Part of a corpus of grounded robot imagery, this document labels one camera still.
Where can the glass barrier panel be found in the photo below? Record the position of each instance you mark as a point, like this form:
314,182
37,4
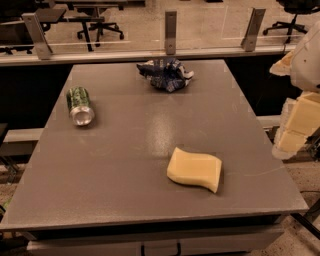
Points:
217,27

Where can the metal glass bracket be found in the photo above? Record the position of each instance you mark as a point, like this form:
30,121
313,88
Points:
36,33
249,41
170,32

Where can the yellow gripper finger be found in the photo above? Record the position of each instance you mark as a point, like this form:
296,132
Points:
305,115
287,144

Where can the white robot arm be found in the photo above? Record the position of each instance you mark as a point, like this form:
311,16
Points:
302,65

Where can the right metal glass bracket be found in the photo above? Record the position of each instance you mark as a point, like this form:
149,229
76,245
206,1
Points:
249,41

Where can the green soda can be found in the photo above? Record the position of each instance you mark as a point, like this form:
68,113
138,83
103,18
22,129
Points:
79,106

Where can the left metal glass bracket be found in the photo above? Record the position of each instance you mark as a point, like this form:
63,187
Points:
36,33

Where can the crumpled blue chip bag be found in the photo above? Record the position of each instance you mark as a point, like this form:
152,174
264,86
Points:
166,74

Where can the yellow sponge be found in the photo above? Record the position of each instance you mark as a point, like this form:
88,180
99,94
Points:
195,169

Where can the middle metal glass bracket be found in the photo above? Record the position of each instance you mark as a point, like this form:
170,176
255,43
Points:
170,32

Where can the black office chair left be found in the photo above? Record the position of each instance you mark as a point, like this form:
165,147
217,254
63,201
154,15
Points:
100,26

